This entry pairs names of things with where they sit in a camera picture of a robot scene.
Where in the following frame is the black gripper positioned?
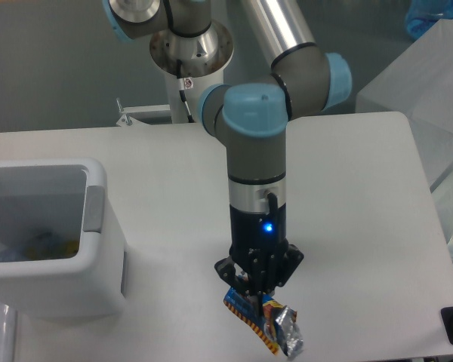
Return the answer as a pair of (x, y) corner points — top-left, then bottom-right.
(214, 204), (304, 317)

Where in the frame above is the blue cartoon snack bag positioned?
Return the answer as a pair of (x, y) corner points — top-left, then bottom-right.
(223, 287), (304, 360)

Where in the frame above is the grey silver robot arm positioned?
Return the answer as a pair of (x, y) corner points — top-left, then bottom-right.
(103, 1), (352, 308)

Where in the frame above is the white trash can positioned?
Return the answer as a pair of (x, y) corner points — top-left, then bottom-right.
(0, 158), (126, 318)

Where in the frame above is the translucent plastic storage box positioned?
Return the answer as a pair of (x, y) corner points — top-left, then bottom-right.
(356, 20), (453, 262)

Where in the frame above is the blue water jug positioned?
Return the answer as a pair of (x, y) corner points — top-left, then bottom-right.
(405, 0), (453, 40)

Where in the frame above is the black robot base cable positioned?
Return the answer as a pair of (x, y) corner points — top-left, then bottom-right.
(175, 60), (195, 124)

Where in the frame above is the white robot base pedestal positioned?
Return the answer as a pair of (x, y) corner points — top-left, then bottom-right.
(162, 69), (224, 124)

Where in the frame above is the white mounting bracket frame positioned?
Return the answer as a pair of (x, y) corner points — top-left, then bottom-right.
(116, 98), (171, 127)

